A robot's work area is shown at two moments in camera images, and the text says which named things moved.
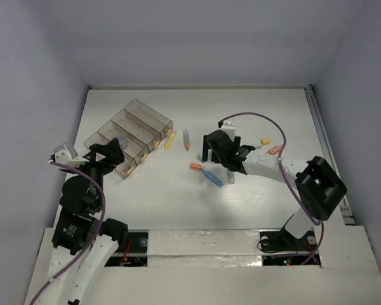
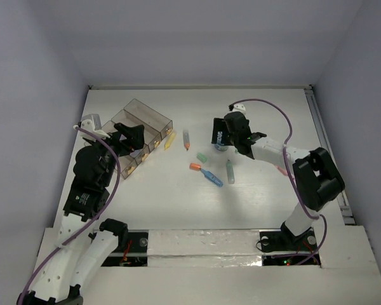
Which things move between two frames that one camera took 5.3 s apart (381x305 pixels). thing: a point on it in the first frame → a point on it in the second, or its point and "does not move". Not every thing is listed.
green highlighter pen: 230,176 does not move
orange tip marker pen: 186,136 does not move
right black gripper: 207,147 → 220,126
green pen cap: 199,156 does not move
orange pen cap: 193,166 does not move
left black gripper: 105,154 → 118,141
